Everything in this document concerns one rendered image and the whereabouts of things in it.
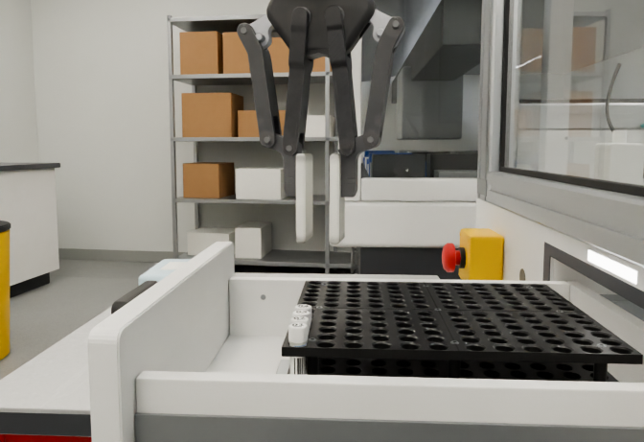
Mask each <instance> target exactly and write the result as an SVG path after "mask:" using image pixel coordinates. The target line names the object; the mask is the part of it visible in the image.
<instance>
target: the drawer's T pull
mask: <svg viewBox="0 0 644 442"><path fill-rule="evenodd" d="M156 283H158V282H157V281H146V282H144V283H143V284H141V285H140V286H138V287H136V288H135V289H133V290H132V291H130V292H128V293H127V294H125V295H124V296H122V297H121V298H119V299H117V300H116V301H114V303H113V304H112V306H111V314H114V313H115V312H117V311H118V310H119V309H121V308H122V307H124V305H126V304H127V303H129V302H130V301H131V300H133V299H134V298H136V297H137V296H139V295H140V294H141V293H143V292H144V291H146V290H148V289H149V288H151V287H152V286H153V285H155V284H156Z"/></svg>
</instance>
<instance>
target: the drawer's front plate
mask: <svg viewBox="0 0 644 442"><path fill-rule="evenodd" d="M232 276H233V277H235V267H234V244H233V243H232V242H215V243H214V244H212V245H210V246H209V247H208V248H206V249H205V250H203V251H202V252H200V253H199V254H198V255H196V256H195V257H194V258H193V259H191V260H190V261H188V262H187V263H186V264H184V265H183V266H181V267H180V268H178V269H176V270H175V271H174V272H172V273H171V274H169V275H168V276H166V277H165V278H164V279H162V280H161V281H159V282H158V283H156V284H155V285H153V286H152V287H151V288H149V289H148V290H146V291H144V292H143V293H141V294H140V295H139V296H137V297H136V298H134V299H133V300H131V301H130V302H129V303H127V304H126V305H124V307H122V308H121V309H119V310H118V311H117V312H115V313H114V314H112V315H110V316H109V317H108V318H106V319H105V320H103V321H102V322H100V323H99V324H97V325H96V326H95V327H94V328H93V329H92V330H91V331H90V334H89V337H88V343H87V346H88V368H89V391H90V414H91V437H92V442H135V413H136V412H137V399H136V378H137V377H138V376H139V375H140V374H141V373H142V372H143V371H172V372H205V371H206V370H207V368H208V367H209V365H210V364H211V362H212V361H213V359H214V358H215V356H216V355H217V353H218V352H219V350H220V348H221V347H222V345H223V344H224V342H225V341H226V340H227V339H228V337H229V336H230V321H229V279H230V278H231V277H232Z"/></svg>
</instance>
